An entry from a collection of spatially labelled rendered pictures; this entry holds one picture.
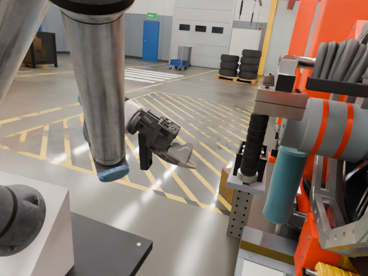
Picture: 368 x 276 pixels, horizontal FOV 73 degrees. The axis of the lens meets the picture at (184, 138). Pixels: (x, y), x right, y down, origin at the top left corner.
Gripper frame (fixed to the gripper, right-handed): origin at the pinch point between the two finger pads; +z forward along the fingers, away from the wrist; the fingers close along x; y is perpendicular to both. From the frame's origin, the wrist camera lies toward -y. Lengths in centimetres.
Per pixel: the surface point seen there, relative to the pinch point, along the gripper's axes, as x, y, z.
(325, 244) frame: -9.0, 7.7, 35.4
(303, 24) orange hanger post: 236, 82, 24
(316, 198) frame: 10.1, 9.7, 36.9
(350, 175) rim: 19, 19, 44
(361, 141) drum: -3.1, 30.6, 27.0
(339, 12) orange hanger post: 44, 59, 14
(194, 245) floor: 44, -63, 29
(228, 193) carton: 96, -52, 39
